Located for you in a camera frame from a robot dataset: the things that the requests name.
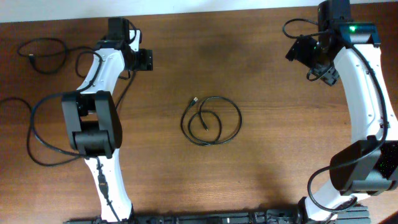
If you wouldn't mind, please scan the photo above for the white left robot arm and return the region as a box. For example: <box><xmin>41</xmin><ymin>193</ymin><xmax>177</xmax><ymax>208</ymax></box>
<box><xmin>62</xmin><ymin>40</ymin><xmax>153</xmax><ymax>223</ymax></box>

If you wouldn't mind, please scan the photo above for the long black usb cable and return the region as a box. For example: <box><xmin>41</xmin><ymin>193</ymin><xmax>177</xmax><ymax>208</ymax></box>
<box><xmin>0</xmin><ymin>70</ymin><xmax>137</xmax><ymax>167</ymax></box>

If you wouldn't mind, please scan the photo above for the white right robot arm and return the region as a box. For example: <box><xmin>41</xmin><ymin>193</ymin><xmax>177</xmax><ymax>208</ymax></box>
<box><xmin>287</xmin><ymin>20</ymin><xmax>397</xmax><ymax>223</ymax></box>

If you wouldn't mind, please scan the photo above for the coiled black usb cable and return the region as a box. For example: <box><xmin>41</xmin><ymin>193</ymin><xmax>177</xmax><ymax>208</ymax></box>
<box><xmin>180</xmin><ymin>96</ymin><xmax>243</xmax><ymax>147</ymax></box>

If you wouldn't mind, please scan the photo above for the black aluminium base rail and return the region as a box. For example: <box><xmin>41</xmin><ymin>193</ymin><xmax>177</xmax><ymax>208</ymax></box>
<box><xmin>63</xmin><ymin>205</ymin><xmax>371</xmax><ymax>224</ymax></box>

